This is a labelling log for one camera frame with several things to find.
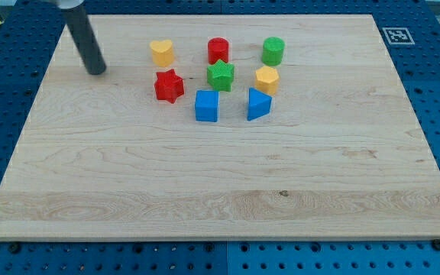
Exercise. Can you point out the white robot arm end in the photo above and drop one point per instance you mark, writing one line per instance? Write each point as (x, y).
(65, 4)

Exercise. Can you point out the green star block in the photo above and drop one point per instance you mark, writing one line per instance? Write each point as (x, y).
(220, 75)

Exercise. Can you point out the red star block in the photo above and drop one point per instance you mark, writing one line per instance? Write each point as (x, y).
(168, 86)

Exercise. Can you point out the yellow hexagon block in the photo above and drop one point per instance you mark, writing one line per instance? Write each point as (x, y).
(267, 80)

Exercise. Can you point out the blue cube block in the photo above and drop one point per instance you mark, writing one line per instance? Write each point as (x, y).
(206, 105)

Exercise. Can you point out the blue triangle block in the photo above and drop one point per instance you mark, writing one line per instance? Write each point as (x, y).
(259, 104)

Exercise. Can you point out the red cylinder block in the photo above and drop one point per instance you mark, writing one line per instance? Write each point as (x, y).
(218, 49)

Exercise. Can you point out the yellow heart block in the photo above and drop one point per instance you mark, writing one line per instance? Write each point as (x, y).
(162, 52)

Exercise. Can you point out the green cylinder block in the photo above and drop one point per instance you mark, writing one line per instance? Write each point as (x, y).
(273, 49)

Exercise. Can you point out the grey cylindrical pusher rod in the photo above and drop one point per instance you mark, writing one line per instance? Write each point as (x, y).
(83, 36)

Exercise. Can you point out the white fiducial marker tag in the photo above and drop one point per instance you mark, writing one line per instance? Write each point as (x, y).
(398, 36)

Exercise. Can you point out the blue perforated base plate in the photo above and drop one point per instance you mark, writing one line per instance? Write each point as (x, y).
(28, 38)

